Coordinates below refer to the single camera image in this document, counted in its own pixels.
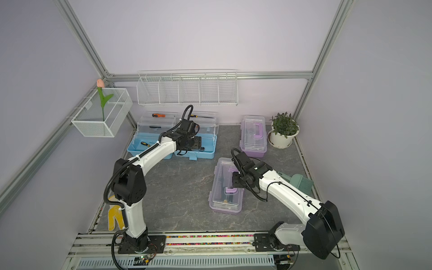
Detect light blue toolbox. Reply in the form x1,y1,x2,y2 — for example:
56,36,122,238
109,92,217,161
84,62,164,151
174,111,219,160
127,111,177,156

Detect purple toolbox with wrench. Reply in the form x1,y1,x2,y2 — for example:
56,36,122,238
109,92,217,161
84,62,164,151
240,115,267,158

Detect purple toolbox with ratchet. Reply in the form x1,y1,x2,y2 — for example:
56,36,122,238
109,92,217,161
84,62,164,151
208,157,244,215

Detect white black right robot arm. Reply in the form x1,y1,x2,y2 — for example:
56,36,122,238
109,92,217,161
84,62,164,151
231,148,345,259

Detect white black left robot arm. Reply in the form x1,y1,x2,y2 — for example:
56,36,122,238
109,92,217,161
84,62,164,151
103,105,202,252

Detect yellow black screwdriver in lid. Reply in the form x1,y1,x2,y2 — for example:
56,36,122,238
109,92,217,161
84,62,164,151
190,115,215,119

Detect white potted green plant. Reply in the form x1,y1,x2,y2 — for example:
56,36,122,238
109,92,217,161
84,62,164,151
268,112,300,149

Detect green dustpan brush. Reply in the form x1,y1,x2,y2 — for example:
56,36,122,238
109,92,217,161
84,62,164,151
277,172,314,196

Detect pink artificial tulip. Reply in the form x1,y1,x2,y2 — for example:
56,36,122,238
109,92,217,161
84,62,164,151
96,79,114,121

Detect yellow work glove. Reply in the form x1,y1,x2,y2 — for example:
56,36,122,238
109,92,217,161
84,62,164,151
108,204,126,231

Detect white wire wall shelf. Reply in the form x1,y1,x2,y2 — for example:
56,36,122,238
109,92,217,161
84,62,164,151
136,69,239,106

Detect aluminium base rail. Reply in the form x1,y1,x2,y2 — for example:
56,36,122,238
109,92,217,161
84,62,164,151
62,231,359,270

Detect white mesh wall basket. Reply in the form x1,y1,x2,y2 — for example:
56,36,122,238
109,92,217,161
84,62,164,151
71,88,133,138

